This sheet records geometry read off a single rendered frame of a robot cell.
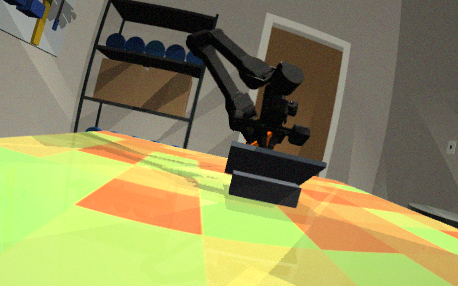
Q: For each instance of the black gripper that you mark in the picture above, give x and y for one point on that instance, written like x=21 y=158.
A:
x=297 y=135

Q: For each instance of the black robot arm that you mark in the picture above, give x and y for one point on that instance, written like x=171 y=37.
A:
x=255 y=73

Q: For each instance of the light grey switch panel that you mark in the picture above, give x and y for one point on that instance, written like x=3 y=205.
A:
x=266 y=175

